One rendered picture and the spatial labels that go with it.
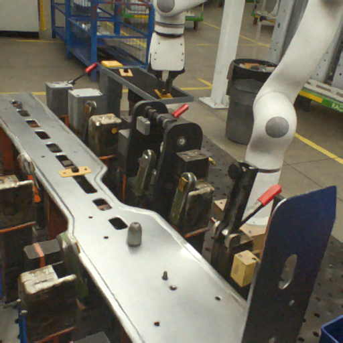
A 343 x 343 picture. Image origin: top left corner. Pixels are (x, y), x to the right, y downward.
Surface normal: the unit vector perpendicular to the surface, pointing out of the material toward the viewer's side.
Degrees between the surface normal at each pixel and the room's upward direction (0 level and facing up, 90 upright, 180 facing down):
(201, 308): 0
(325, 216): 90
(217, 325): 0
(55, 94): 90
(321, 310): 0
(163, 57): 92
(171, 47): 90
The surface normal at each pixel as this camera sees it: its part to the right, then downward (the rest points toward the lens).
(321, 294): 0.10, -0.88
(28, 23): 0.43, 0.46
